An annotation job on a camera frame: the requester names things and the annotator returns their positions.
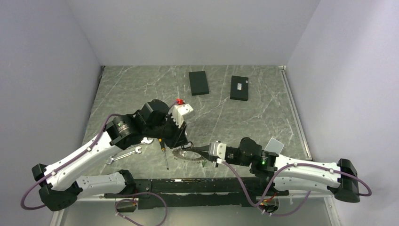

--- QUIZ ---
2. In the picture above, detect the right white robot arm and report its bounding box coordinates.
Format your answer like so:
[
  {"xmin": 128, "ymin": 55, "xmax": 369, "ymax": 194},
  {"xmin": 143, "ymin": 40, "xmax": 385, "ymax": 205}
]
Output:
[{"xmin": 188, "ymin": 137, "xmax": 360, "ymax": 203}]

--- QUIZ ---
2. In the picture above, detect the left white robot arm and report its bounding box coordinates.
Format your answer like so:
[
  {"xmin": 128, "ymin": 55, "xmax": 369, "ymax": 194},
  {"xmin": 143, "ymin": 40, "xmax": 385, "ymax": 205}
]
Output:
[{"xmin": 32, "ymin": 99, "xmax": 194, "ymax": 211}]

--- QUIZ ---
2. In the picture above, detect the black yellow screwdriver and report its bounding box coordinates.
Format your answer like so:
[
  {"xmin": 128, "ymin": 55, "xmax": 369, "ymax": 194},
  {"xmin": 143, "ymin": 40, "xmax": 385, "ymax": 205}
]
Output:
[{"xmin": 158, "ymin": 138, "xmax": 169, "ymax": 170}]

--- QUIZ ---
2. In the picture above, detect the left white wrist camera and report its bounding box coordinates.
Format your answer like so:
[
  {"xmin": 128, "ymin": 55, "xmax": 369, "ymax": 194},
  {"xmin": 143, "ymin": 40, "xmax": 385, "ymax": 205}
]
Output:
[{"xmin": 168, "ymin": 104, "xmax": 194, "ymax": 129}]

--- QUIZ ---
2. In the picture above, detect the clear plastic card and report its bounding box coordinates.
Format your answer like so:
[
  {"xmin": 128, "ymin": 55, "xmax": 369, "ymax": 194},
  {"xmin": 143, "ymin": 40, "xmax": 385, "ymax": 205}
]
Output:
[{"xmin": 265, "ymin": 137, "xmax": 284, "ymax": 154}]

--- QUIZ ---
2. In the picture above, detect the black box with label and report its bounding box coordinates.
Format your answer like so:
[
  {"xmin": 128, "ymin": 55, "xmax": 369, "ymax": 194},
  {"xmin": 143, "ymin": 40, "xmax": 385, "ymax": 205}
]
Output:
[{"xmin": 230, "ymin": 76, "xmax": 249, "ymax": 101}]

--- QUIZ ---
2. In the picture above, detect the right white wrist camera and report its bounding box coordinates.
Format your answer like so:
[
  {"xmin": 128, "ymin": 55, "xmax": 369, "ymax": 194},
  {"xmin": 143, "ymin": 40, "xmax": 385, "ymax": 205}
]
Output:
[{"xmin": 208, "ymin": 142, "xmax": 227, "ymax": 161}]

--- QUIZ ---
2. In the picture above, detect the silver wrench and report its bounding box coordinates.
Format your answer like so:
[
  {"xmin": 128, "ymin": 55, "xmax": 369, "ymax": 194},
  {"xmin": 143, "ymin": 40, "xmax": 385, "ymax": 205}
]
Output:
[
  {"xmin": 141, "ymin": 137, "xmax": 154, "ymax": 144},
  {"xmin": 105, "ymin": 146, "xmax": 142, "ymax": 165}
]

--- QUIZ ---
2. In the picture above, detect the numbered metal key ring disc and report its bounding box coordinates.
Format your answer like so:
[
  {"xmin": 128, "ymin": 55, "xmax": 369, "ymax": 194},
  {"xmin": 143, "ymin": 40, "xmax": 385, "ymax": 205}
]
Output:
[{"xmin": 172, "ymin": 149, "xmax": 205, "ymax": 161}]

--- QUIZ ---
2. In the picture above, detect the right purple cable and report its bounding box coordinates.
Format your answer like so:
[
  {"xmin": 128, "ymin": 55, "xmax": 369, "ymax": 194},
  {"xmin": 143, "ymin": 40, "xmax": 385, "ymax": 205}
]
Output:
[{"xmin": 218, "ymin": 159, "xmax": 373, "ymax": 218}]

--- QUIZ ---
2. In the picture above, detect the upper silver wrench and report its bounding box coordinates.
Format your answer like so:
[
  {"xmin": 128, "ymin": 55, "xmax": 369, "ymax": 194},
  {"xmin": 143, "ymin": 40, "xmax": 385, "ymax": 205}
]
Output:
[{"xmin": 141, "ymin": 137, "xmax": 154, "ymax": 144}]

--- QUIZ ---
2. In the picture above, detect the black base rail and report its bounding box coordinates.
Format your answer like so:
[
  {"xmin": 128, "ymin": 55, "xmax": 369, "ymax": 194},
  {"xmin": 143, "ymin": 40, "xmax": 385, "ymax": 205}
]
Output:
[{"xmin": 104, "ymin": 175, "xmax": 290, "ymax": 210}]

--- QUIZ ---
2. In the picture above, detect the plain black box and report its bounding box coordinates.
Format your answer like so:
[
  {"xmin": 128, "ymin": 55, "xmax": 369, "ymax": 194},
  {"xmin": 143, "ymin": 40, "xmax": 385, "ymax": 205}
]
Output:
[{"xmin": 189, "ymin": 71, "xmax": 209, "ymax": 96}]

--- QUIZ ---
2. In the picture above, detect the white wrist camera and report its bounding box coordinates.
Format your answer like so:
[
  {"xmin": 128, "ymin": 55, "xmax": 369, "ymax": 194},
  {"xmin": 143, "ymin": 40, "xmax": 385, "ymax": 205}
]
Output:
[
  {"xmin": 208, "ymin": 142, "xmax": 227, "ymax": 161},
  {"xmin": 168, "ymin": 104, "xmax": 194, "ymax": 129}
]

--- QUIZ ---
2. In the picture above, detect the lower silver wrench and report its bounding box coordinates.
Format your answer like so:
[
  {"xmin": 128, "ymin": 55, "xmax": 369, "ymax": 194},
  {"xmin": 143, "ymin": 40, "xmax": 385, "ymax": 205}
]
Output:
[{"xmin": 105, "ymin": 146, "xmax": 142, "ymax": 165}]

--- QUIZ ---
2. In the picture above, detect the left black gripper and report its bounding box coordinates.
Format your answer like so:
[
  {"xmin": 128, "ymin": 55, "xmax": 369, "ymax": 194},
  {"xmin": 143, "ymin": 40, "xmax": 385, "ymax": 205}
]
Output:
[{"xmin": 144, "ymin": 113, "xmax": 189, "ymax": 150}]

